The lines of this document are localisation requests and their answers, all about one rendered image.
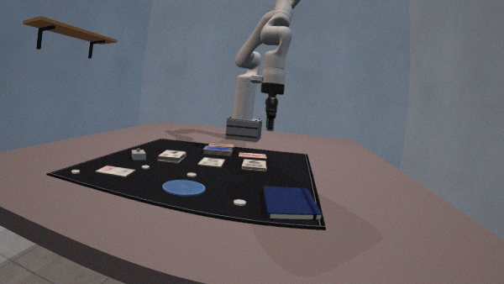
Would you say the wooden wall shelf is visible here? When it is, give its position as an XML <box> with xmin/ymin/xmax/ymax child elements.
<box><xmin>22</xmin><ymin>16</ymin><xmax>118</xmax><ymax>60</ymax></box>

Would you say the black mat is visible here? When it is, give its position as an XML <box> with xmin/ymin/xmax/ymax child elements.
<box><xmin>46</xmin><ymin>137</ymin><xmax>327</xmax><ymax>231</ymax></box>

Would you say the mauve pink table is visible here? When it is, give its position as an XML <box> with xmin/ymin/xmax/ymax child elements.
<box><xmin>0</xmin><ymin>121</ymin><xmax>504</xmax><ymax>284</ymax></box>

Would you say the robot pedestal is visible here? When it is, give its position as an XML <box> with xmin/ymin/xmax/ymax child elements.
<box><xmin>224</xmin><ymin>117</ymin><xmax>263</xmax><ymax>143</ymax></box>

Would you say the single black-print card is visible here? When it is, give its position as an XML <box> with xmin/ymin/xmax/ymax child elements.
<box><xmin>197</xmin><ymin>156</ymin><xmax>226</xmax><ymax>168</ymax></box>

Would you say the blue-backed card stack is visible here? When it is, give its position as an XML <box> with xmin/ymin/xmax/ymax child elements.
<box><xmin>202</xmin><ymin>145</ymin><xmax>235</xmax><ymax>157</ymax></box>

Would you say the red and black print card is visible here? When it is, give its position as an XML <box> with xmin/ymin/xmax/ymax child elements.
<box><xmin>95</xmin><ymin>165</ymin><xmax>136</xmax><ymax>177</ymax></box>

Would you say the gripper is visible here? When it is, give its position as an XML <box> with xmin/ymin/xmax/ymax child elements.
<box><xmin>260</xmin><ymin>82</ymin><xmax>286</xmax><ymax>132</ymax></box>

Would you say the blue book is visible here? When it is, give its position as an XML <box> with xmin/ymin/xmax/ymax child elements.
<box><xmin>262</xmin><ymin>185</ymin><xmax>324</xmax><ymax>221</ymax></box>

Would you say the blue disc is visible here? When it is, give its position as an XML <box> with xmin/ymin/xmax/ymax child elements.
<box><xmin>161</xmin><ymin>179</ymin><xmax>207</xmax><ymax>197</ymax></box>

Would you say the thick black-print card pile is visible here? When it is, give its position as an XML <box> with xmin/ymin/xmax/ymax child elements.
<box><xmin>156</xmin><ymin>149</ymin><xmax>188</xmax><ymax>164</ymax></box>

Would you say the low black-print card pile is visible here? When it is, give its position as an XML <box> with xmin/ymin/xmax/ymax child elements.
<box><xmin>240</xmin><ymin>158</ymin><xmax>268</xmax><ymax>172</ymax></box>

